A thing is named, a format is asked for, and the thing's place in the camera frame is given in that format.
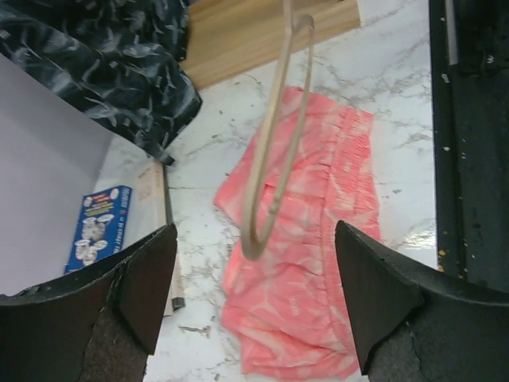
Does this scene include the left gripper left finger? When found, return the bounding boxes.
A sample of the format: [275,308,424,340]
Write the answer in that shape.
[1,224,177,381]

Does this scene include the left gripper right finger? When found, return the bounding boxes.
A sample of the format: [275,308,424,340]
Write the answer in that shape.
[335,221,508,381]

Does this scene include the pink patterned shorts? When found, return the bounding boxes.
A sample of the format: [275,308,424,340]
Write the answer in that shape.
[222,93,380,381]

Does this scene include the beige plastic hanger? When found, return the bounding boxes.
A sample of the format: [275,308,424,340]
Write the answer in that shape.
[240,0,316,262]

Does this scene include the dark leaf-print shorts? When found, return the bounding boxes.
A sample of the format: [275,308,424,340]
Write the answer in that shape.
[1,0,202,165]

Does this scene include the wooden hanger rack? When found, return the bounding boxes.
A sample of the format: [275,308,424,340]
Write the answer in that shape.
[181,1,360,90]

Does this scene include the blue booklet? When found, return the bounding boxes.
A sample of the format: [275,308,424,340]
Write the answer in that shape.
[64,185,132,274]

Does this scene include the grey book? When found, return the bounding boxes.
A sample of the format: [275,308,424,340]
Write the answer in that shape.
[126,158,185,317]

